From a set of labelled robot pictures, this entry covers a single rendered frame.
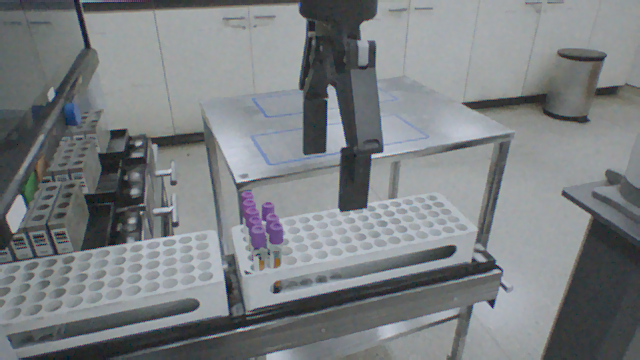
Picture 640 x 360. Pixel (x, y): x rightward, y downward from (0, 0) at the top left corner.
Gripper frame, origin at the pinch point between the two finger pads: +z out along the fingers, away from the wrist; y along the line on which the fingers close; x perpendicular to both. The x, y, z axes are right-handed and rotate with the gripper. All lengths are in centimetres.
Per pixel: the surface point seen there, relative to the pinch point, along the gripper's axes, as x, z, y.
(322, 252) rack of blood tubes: 1.8, 9.3, -2.9
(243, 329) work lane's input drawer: 12.0, 15.1, -6.5
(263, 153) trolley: 1.8, 13.6, 34.1
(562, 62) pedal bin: -239, 52, 203
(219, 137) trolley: 9.0, 13.8, 44.3
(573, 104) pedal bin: -246, 78, 191
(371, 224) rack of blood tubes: -5.9, 9.0, 0.5
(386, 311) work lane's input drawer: -5.4, 17.1, -6.7
